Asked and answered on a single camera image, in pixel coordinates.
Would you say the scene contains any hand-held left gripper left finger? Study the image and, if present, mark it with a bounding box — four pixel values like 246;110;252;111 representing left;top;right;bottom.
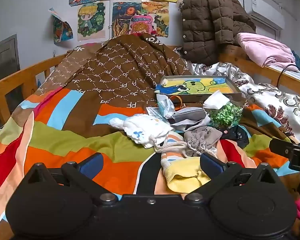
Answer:
24;152;119;203

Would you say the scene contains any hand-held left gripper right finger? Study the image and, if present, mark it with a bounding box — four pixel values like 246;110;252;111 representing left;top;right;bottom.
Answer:
185;152;282;203

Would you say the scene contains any grey drawstring pouch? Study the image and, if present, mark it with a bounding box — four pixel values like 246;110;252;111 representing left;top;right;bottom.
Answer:
184;126;223;158

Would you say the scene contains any yellow knit sock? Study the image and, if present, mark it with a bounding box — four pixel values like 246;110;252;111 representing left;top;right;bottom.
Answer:
162;159;212;194

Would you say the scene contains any black cloth with pink dot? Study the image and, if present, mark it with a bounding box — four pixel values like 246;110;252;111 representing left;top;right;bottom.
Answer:
220;124;251;148

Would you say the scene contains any orange striped sock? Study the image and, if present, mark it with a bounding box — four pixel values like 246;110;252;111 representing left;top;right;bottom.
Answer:
154;132;188;164

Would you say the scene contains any grey and white cloth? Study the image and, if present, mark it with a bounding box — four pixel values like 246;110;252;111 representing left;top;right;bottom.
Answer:
169;107;211;132

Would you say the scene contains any white sock with blue print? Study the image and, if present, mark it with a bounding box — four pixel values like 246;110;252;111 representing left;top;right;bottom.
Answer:
109;114;175;149

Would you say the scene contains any grey metal tray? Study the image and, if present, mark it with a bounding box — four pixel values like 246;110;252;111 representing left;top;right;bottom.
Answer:
154;76;242;103

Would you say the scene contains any orange cloth band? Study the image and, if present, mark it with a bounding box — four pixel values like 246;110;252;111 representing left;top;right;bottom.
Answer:
169;95;183;106

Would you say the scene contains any white blue wrapper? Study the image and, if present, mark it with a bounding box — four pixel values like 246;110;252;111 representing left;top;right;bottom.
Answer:
156;94;176;118

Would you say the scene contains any colourful striped bed sheet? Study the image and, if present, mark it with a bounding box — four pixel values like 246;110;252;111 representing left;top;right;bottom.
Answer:
0;87;300;240

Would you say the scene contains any white floral quilt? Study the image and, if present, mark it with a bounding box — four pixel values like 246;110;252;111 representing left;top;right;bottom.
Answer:
174;47;300;143

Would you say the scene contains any glass jar of green stars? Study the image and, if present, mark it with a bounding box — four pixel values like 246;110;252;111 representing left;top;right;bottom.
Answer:
207;100;243;130

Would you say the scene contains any white cardboard box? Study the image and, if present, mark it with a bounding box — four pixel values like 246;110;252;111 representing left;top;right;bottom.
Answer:
146;106;166;121

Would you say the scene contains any brown patterned quilt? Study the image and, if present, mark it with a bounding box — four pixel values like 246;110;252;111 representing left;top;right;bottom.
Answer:
36;32;195;111

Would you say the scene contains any pink blanket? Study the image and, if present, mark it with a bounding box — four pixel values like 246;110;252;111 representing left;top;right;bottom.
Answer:
237;32;297;67

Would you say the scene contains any grey door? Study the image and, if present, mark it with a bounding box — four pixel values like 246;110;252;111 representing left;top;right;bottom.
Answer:
0;34;21;87

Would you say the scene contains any white air conditioner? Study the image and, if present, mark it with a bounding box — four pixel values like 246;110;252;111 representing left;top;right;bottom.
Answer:
243;0;286;31

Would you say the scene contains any brown puffer jacket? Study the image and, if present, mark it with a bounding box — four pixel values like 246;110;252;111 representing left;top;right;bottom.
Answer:
179;0;257;67

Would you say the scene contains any black cable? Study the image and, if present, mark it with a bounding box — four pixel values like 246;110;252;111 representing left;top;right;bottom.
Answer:
276;64;300;88

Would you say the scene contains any wooden bed frame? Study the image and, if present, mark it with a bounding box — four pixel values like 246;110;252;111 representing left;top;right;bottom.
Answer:
0;44;300;130

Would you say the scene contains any group of colourful wall drawings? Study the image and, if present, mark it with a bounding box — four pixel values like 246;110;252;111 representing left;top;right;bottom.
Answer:
49;0;232;44

